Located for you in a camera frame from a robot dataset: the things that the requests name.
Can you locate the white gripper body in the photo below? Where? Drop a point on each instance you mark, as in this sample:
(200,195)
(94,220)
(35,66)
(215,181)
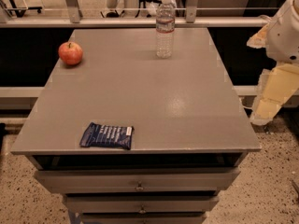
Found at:
(284,40)

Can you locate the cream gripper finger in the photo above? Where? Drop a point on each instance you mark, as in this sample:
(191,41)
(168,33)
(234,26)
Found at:
(275,88)
(257,41)

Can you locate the red apple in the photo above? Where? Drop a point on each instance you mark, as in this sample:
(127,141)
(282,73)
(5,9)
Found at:
(70,53)

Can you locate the blue rxbar blueberry wrapper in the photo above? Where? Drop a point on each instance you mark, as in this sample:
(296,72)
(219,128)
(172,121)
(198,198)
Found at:
(97,135)

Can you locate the grey metal railing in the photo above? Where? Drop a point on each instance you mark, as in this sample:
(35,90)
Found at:
(93,14)

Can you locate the clear plastic water bottle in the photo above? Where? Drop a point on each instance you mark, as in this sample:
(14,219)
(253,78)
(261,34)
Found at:
(165,28)

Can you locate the grey drawer cabinet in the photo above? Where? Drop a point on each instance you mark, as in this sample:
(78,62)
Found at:
(184,111)

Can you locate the middle grey drawer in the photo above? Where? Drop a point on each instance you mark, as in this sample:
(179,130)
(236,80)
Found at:
(140,204)

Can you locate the grey drawer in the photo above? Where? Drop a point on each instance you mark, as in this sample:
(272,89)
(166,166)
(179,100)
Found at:
(140,204)
(140,180)
(145,219)

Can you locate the top grey drawer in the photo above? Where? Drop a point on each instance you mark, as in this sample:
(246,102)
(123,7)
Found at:
(140,180)

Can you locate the bottom grey drawer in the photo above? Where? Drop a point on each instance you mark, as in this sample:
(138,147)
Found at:
(145,219)

